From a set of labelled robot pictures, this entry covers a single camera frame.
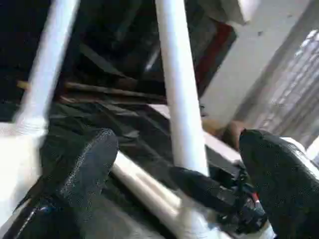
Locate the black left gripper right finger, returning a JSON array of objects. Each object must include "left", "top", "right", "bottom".
[{"left": 239, "top": 128, "right": 319, "bottom": 239}]

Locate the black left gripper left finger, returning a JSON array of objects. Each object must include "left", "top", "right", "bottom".
[{"left": 4, "top": 127, "right": 119, "bottom": 239}]

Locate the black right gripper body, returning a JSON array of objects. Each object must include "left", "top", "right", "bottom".
[{"left": 216, "top": 166, "right": 269, "bottom": 234}]

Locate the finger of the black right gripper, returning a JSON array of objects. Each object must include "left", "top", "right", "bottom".
[{"left": 168, "top": 166, "right": 227, "bottom": 209}]

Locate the white plastic table top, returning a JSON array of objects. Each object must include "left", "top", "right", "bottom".
[{"left": 0, "top": 120, "right": 185, "bottom": 239}]

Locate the brown round object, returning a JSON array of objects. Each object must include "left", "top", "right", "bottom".
[{"left": 204, "top": 119, "right": 246, "bottom": 147}]

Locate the black work surface mat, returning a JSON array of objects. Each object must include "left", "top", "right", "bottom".
[{"left": 0, "top": 102, "right": 175, "bottom": 190}]

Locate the black backdrop cloth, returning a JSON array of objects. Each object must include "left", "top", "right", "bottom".
[{"left": 0, "top": 0, "right": 237, "bottom": 105}]

